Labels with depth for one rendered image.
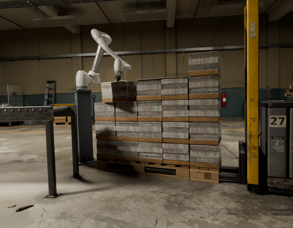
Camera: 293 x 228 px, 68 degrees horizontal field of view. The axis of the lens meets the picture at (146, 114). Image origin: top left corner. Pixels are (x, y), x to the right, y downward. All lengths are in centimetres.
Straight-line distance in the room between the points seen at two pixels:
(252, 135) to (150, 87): 111
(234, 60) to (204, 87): 747
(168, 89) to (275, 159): 116
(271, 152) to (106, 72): 822
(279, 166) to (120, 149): 159
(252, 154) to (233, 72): 768
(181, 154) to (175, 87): 70
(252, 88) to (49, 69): 941
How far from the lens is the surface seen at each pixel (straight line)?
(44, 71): 1068
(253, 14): 213
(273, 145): 210
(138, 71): 930
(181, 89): 227
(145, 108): 239
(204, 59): 226
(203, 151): 228
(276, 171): 215
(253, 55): 205
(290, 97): 219
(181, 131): 229
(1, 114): 231
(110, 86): 240
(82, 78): 307
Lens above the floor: 81
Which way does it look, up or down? 3 degrees down
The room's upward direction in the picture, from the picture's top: 1 degrees counter-clockwise
